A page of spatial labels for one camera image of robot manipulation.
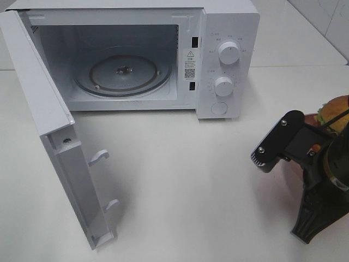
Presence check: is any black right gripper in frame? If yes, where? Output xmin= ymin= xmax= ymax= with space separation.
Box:
xmin=291 ymin=160 xmax=348 ymax=244

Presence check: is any pink round plate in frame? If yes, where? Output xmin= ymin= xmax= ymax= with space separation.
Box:
xmin=278 ymin=113 xmax=322 ymax=182

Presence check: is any burger with lettuce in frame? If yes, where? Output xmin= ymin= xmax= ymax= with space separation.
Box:
xmin=314 ymin=95 xmax=348 ymax=135

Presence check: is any round white door button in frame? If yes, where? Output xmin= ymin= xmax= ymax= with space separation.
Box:
xmin=211 ymin=102 xmax=227 ymax=115

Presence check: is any white microwave door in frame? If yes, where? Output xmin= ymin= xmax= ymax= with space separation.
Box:
xmin=1 ymin=10 xmax=119 ymax=249

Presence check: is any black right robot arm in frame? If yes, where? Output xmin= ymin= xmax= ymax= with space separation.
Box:
xmin=292 ymin=133 xmax=348 ymax=243

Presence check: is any lower white timer knob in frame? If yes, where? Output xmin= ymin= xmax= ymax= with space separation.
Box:
xmin=214 ymin=76 xmax=235 ymax=97

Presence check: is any upper white control knob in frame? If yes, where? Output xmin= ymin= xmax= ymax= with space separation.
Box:
xmin=218 ymin=39 xmax=240 ymax=65

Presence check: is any white microwave oven body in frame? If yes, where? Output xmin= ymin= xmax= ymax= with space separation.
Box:
xmin=5 ymin=1 xmax=260 ymax=119

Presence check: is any glass microwave turntable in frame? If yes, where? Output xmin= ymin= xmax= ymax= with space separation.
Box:
xmin=73 ymin=46 xmax=177 ymax=97

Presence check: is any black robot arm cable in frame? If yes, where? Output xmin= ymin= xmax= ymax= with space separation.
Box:
xmin=320 ymin=108 xmax=349 ymax=129

